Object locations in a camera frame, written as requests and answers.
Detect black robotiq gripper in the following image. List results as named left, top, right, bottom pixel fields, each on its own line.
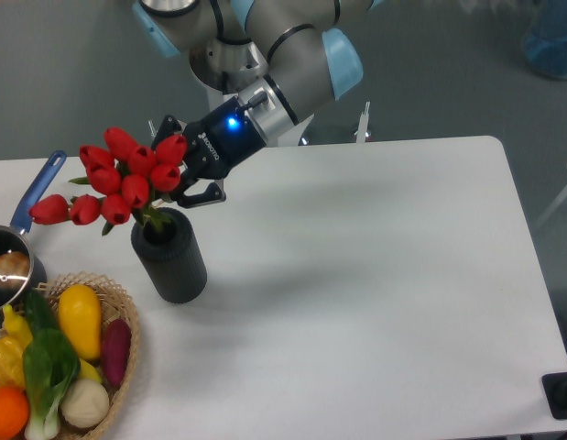
left=149, top=99, right=266, bottom=209

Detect yellow squash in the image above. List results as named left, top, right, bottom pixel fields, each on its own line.
left=58, top=284, right=102, bottom=362

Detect black device at table edge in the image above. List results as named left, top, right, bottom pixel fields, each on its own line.
left=541, top=372, right=567, bottom=420

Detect small yellow pepper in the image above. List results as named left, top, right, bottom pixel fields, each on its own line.
left=2, top=304, right=33, bottom=348

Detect white garlic bulb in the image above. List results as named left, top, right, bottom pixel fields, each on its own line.
left=60, top=379, right=110, bottom=429

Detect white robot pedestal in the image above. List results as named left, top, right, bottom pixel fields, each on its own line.
left=147, top=38, right=314, bottom=150

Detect green bok choy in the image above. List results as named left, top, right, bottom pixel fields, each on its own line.
left=23, top=328, right=80, bottom=439

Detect blue translucent bag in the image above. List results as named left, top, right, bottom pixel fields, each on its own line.
left=521, top=1, right=567, bottom=81

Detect dark grey ribbed vase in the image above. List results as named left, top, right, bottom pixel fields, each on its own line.
left=131, top=208, right=207, bottom=303

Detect orange fruit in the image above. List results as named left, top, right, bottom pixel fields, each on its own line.
left=0, top=386, right=29, bottom=439

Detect woven wicker basket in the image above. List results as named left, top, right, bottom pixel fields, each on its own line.
left=0, top=270, right=142, bottom=440

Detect red tulip bouquet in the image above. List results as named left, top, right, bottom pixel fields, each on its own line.
left=29, top=127, right=188, bottom=235

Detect purple eggplant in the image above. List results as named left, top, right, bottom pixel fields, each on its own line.
left=101, top=318, right=132, bottom=388

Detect white chair frame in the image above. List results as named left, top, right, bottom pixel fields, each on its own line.
left=534, top=164, right=567, bottom=229

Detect dark green cucumber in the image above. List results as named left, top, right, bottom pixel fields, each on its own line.
left=24, top=290, right=60, bottom=336

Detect bread roll in pan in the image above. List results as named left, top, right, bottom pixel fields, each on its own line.
left=0, top=251, right=30, bottom=291

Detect blue handled saucepan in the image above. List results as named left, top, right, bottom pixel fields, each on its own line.
left=0, top=150, right=67, bottom=327

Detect yellow banana piece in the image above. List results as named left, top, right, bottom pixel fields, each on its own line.
left=78, top=358, right=103, bottom=384

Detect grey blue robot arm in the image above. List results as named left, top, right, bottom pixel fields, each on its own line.
left=133, top=1, right=374, bottom=208

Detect yellow bell pepper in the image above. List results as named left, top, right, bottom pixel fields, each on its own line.
left=0, top=336, right=26, bottom=390

